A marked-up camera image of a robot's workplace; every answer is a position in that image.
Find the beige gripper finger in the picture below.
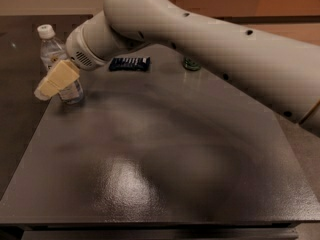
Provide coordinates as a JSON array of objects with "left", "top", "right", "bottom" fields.
[{"left": 34, "top": 59, "right": 80, "bottom": 101}]

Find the clear plastic tea bottle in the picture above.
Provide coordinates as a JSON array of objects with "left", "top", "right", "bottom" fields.
[{"left": 37, "top": 24, "right": 84, "bottom": 105}]

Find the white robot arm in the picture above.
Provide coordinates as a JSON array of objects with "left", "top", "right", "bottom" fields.
[{"left": 35, "top": 0, "right": 320, "bottom": 135}]

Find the dark blue snack bar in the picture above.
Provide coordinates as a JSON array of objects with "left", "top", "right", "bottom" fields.
[{"left": 109, "top": 57, "right": 151, "bottom": 72}]

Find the green soda can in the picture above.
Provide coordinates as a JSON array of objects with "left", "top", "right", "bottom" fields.
[{"left": 183, "top": 57, "right": 201, "bottom": 71}]

